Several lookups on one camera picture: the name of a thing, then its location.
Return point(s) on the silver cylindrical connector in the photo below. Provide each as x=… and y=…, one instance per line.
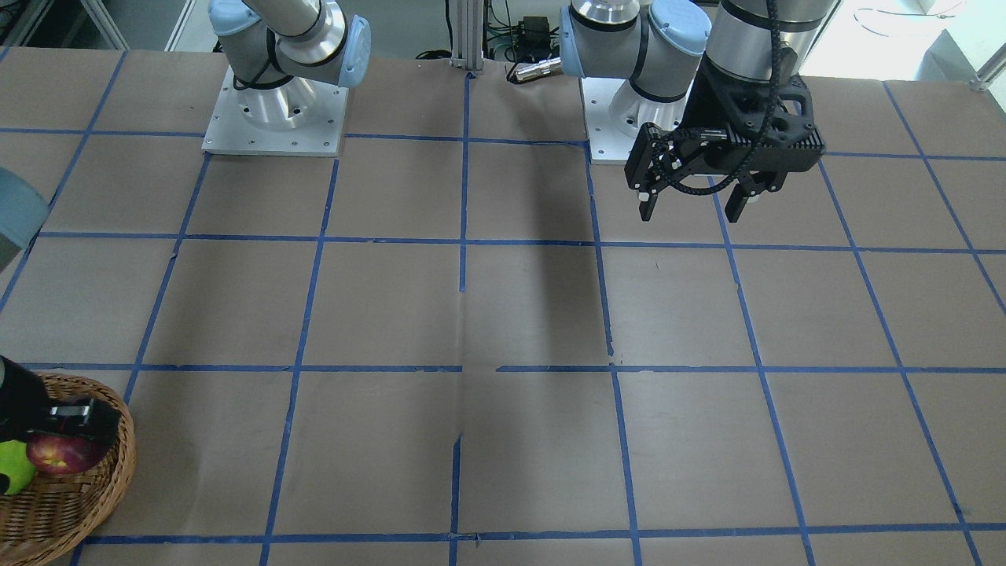
x=523, y=73

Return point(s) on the woven wicker basket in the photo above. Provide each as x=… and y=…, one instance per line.
x=53, y=514

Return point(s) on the black power adapter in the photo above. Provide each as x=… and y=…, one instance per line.
x=534, y=31

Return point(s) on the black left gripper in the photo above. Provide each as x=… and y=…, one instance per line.
x=717, y=106

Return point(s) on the green apple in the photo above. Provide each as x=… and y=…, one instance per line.
x=17, y=471

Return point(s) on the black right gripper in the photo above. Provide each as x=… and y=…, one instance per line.
x=23, y=401

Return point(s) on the red apple with yellow spot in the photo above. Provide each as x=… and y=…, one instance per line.
x=53, y=454

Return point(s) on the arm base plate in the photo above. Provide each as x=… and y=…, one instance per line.
x=302, y=118
x=614, y=112

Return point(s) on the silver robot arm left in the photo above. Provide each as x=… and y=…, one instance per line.
x=658, y=47

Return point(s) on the aluminium frame post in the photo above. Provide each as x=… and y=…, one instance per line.
x=467, y=24

